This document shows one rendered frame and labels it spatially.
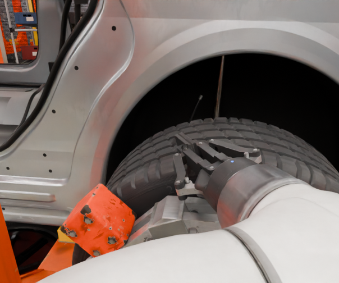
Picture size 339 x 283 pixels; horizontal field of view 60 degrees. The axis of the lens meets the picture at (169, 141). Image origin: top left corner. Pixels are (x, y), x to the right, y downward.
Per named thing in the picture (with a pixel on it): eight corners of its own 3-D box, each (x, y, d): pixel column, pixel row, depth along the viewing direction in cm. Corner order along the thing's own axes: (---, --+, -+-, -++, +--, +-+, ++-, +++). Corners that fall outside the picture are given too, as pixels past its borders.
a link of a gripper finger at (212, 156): (225, 164, 37) (236, 160, 37) (194, 139, 47) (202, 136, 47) (231, 190, 38) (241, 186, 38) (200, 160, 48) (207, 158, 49)
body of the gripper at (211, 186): (223, 242, 33) (192, 203, 41) (287, 211, 34) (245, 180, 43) (208, 185, 30) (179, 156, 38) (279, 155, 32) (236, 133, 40)
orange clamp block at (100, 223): (138, 214, 53) (101, 181, 51) (127, 245, 45) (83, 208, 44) (113, 233, 55) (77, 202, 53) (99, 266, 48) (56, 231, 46)
